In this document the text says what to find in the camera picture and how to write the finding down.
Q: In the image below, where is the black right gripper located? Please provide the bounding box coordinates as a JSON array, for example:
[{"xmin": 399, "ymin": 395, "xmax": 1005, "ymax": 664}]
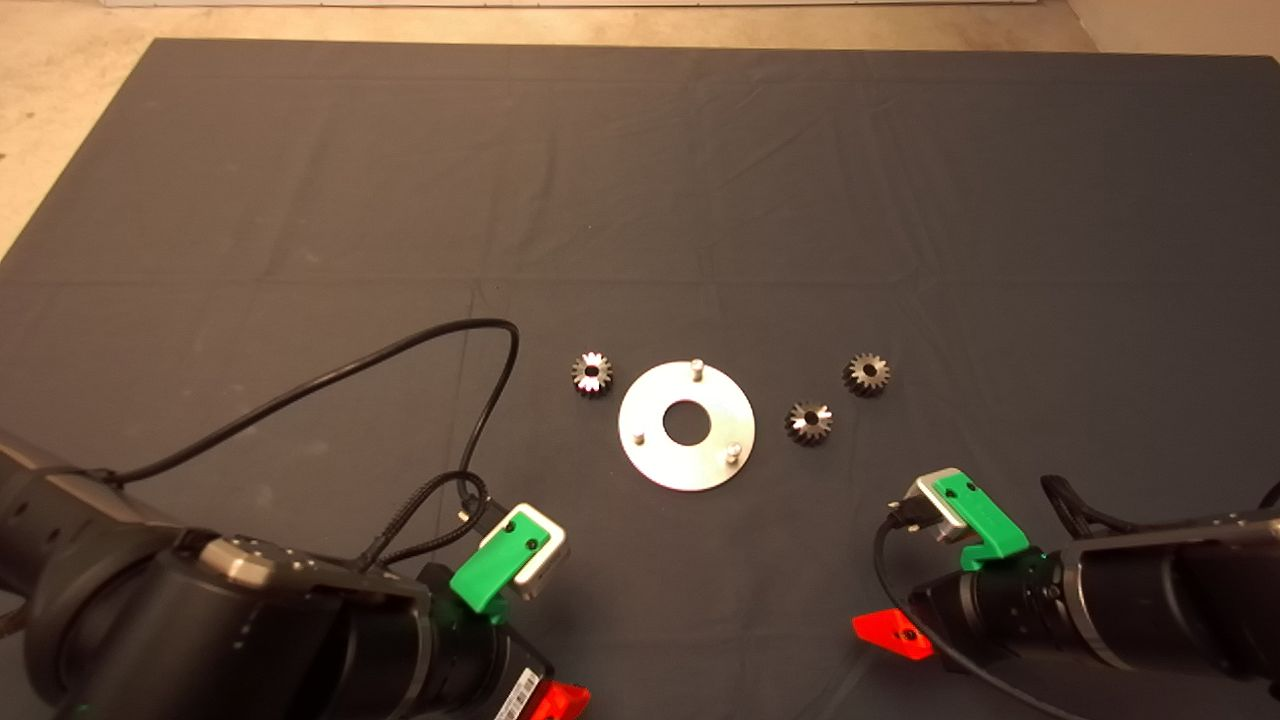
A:
[{"xmin": 852, "ymin": 545, "xmax": 1077, "ymax": 669}]

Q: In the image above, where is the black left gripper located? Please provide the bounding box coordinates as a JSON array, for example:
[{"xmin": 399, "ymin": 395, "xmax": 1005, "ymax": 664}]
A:
[{"xmin": 420, "ymin": 566, "xmax": 592, "ymax": 720}]

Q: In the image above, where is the steel planetary gear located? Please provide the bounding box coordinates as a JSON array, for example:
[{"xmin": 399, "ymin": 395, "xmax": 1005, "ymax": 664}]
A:
[
  {"xmin": 842, "ymin": 352, "xmax": 893, "ymax": 398},
  {"xmin": 786, "ymin": 401, "xmax": 835, "ymax": 447},
  {"xmin": 571, "ymin": 351, "xmax": 615, "ymax": 399}
]

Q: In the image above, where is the round metal carrier plate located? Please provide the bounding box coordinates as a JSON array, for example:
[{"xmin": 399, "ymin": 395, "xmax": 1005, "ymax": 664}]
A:
[{"xmin": 618, "ymin": 358, "xmax": 757, "ymax": 493}]

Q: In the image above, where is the dark grey table cloth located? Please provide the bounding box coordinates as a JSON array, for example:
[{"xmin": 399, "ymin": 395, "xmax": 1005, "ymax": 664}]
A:
[{"xmin": 0, "ymin": 38, "xmax": 1280, "ymax": 720}]

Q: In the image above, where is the right smooth black camera cable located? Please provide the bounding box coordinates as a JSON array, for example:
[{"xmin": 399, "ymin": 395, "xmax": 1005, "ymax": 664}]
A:
[{"xmin": 873, "ymin": 503, "xmax": 1091, "ymax": 720}]

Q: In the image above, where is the smooth black camera cable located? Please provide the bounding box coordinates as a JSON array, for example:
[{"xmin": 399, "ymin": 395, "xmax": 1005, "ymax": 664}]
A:
[
  {"xmin": 100, "ymin": 318, "xmax": 521, "ymax": 526},
  {"xmin": 873, "ymin": 503, "xmax": 1091, "ymax": 720}
]

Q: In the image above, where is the left silver camera box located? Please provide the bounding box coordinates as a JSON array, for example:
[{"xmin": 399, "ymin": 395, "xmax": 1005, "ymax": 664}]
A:
[{"xmin": 480, "ymin": 503, "xmax": 571, "ymax": 601}]

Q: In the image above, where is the silver camera box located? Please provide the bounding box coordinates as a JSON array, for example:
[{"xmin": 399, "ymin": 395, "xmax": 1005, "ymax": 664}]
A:
[
  {"xmin": 480, "ymin": 503, "xmax": 571, "ymax": 601},
  {"xmin": 905, "ymin": 468, "xmax": 976, "ymax": 546}
]

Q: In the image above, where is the right silver camera box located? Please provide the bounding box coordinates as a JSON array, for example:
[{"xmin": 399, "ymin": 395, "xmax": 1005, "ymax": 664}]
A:
[{"xmin": 905, "ymin": 468, "xmax": 976, "ymax": 546}]

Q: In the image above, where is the left green camera mount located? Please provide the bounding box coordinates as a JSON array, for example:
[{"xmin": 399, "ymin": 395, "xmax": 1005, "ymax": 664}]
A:
[{"xmin": 449, "ymin": 505, "xmax": 549, "ymax": 613}]

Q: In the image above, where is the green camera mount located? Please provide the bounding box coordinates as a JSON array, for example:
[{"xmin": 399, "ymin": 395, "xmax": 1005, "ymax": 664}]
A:
[
  {"xmin": 449, "ymin": 505, "xmax": 549, "ymax": 613},
  {"xmin": 935, "ymin": 472, "xmax": 1031, "ymax": 573}
]

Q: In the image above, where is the right green camera mount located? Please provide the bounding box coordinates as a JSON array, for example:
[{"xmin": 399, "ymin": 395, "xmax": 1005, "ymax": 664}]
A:
[{"xmin": 935, "ymin": 472, "xmax": 1031, "ymax": 573}]

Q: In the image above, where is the right braided cable loop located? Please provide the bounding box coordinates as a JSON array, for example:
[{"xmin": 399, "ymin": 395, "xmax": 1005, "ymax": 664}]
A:
[{"xmin": 1040, "ymin": 474, "xmax": 1136, "ymax": 536}]

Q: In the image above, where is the left thin braided cable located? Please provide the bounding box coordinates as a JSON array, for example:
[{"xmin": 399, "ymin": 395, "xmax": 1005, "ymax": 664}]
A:
[{"xmin": 360, "ymin": 470, "xmax": 506, "ymax": 573}]

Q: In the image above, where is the left smooth black camera cable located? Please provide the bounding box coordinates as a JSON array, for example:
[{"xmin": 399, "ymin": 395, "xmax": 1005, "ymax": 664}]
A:
[{"xmin": 100, "ymin": 318, "xmax": 521, "ymax": 526}]

